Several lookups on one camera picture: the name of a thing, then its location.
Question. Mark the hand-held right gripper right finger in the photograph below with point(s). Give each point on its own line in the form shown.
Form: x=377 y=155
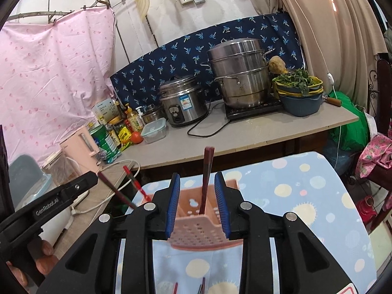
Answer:
x=222 y=205

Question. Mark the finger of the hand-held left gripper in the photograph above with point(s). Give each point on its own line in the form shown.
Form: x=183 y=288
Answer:
x=78 y=186

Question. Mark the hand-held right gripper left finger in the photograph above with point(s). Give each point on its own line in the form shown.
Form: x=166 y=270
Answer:
x=173 y=205

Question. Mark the pink perforated utensil basket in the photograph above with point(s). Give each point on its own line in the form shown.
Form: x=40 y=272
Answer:
x=196 y=229

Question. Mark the dark brown chopstick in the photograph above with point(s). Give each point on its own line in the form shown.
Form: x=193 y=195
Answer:
x=207 y=171
x=204 y=286
x=118 y=193

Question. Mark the red chopstick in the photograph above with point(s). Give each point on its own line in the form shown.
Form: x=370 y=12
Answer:
x=175 y=289
x=136 y=183

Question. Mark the person's left hand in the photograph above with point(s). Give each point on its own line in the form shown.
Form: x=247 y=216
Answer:
x=47 y=255

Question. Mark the pink electric kettle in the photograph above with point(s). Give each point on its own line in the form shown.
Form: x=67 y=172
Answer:
x=78 y=147

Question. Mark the green tin can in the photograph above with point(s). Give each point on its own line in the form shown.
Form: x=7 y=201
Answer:
x=105 y=147

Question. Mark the wooden counter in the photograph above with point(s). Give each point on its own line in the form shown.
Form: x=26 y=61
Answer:
x=245 y=141

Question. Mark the yellow snack packet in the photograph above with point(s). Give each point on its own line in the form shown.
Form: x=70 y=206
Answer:
x=125 y=136

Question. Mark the blue polka-dot tablecloth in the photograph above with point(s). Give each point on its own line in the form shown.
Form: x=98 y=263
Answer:
x=291 y=174

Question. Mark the red tomato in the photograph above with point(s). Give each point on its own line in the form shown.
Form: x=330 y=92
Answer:
x=137 y=137

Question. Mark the clear food container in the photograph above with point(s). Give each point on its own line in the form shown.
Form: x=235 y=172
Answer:
x=154 y=131

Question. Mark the white carton box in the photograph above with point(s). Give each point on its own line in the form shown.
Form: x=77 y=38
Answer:
x=104 y=110

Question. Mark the dark sauce bottle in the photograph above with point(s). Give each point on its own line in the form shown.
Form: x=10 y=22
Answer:
x=118 y=110

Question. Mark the green chopstick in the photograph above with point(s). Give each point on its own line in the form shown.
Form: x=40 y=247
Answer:
x=200 y=289

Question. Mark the yellow label sauce bottle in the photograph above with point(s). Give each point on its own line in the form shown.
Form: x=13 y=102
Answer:
x=134 y=119

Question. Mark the small steel pot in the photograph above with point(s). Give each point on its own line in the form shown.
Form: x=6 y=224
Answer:
x=151 y=115

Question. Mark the black induction cooker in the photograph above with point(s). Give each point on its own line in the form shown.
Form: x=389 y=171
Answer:
x=254 y=110

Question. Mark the steel rice cooker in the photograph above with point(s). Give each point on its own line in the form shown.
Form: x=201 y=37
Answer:
x=183 y=104

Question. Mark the pink dotted cloth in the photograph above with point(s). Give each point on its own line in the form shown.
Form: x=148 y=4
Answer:
x=55 y=82

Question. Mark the blue plastic basin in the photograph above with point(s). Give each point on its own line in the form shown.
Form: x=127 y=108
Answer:
x=301 y=105

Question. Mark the steel steamer pot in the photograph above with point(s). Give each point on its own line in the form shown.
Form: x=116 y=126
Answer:
x=242 y=76

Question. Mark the yellow plastic colander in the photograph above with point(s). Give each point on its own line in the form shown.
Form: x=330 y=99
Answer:
x=286 y=91

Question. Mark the navy printed cloth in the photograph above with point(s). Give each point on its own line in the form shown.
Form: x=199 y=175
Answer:
x=147 y=70

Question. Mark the green leafy vegetables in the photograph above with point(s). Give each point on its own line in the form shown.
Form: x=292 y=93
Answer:
x=294 y=78

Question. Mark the green plastic bag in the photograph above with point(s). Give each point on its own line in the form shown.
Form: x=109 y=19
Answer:
x=349 y=125

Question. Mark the yellowish lumpy root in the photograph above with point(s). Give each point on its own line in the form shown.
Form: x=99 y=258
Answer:
x=277 y=64

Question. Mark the pink strawberry print cloth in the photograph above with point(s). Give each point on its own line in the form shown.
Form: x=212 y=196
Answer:
x=376 y=156

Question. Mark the metal hoop rod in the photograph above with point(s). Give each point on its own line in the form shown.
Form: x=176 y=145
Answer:
x=46 y=13

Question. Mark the dark wooden chair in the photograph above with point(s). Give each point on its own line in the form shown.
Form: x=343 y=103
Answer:
x=384 y=98

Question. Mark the beige curtain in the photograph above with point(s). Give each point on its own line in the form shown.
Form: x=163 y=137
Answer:
x=337 y=36

